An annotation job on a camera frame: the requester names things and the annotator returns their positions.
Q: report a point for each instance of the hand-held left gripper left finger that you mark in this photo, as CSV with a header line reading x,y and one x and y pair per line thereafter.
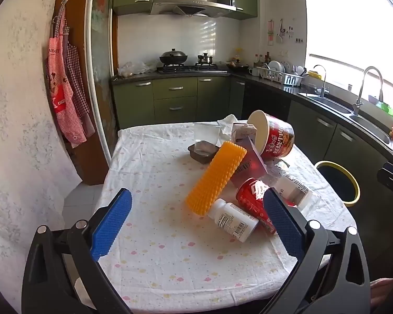
x,y
113,222

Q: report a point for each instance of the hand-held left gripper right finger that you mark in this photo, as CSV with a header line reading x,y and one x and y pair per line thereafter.
x,y
283,222

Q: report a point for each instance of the white pill bottle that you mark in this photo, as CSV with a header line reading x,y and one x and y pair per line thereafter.
x,y
232,219
294,189

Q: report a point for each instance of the black bin with yellow rim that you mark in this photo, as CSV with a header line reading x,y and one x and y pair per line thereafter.
x,y
355,186

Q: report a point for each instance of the red drink can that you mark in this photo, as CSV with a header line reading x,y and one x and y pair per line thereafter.
x,y
248,193

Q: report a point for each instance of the dark red snack packet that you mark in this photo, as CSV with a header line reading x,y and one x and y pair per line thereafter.
x,y
248,166

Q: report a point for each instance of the orange spiky foam roller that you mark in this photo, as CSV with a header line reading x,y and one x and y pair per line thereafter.
x,y
216,176

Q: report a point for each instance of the red instant noodle bowl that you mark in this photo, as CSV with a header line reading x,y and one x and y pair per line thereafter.
x,y
278,137

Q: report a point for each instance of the white and red milk carton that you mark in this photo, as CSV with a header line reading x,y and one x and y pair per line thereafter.
x,y
242,132

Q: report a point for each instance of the white floral tablecloth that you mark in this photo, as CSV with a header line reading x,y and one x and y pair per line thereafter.
x,y
157,186

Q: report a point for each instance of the green and white container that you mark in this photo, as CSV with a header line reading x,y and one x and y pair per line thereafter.
x,y
388,108

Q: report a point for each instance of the large chrome faucet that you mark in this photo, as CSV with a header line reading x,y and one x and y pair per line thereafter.
x,y
358,101

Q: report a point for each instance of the steel sink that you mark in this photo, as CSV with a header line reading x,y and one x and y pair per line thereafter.
x,y
340,106

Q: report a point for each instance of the brown plastic tray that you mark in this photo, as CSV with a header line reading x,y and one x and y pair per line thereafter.
x,y
199,157

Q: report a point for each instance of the person's pink garment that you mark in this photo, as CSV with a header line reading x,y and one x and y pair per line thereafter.
x,y
383,292

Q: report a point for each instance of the crumpled white plastic bag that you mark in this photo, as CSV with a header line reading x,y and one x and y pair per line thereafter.
x,y
227,122

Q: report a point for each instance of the clear plastic cup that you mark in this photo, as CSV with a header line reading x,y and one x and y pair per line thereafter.
x,y
206,134

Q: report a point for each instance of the small chrome faucet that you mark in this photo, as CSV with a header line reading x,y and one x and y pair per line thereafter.
x,y
323,85

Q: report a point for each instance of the yellow sponge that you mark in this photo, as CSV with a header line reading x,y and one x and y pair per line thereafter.
x,y
314,74

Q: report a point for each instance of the red checked apron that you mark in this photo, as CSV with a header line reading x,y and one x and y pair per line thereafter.
x,y
60,98

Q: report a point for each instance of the dark checked apron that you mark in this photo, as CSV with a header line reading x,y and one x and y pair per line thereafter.
x,y
80,91

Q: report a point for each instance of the green base cabinet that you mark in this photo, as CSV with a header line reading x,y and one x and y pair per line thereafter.
x,y
173,101

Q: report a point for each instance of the white dish rack with dishes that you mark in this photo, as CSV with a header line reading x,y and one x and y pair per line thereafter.
x,y
281,75

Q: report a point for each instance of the white mug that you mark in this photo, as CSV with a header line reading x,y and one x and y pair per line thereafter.
x,y
253,72

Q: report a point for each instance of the clear plastic bag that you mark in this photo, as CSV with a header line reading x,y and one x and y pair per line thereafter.
x,y
134,68

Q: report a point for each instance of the black frying pan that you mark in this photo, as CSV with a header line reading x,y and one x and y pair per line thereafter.
x,y
237,66

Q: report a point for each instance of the condiment bottles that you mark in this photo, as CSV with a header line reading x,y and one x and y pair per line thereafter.
x,y
262,60

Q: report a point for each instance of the sliding glass door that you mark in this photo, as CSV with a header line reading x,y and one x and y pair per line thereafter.
x,y
100,55

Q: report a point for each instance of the black gas stove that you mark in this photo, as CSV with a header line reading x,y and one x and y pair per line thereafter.
x,y
190,68

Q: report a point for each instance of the black wok with lid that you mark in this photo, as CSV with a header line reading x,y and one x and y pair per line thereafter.
x,y
173,58

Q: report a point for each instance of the dark kettle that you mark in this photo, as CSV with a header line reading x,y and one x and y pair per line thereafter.
x,y
204,59

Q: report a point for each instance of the hanging kitchen utensil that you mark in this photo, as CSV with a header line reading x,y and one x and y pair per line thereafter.
x,y
279,36

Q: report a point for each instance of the steel range hood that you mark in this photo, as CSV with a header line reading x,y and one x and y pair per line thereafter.
x,y
190,6

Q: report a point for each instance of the wall hanging chart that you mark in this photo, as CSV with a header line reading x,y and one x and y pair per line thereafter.
x,y
271,32

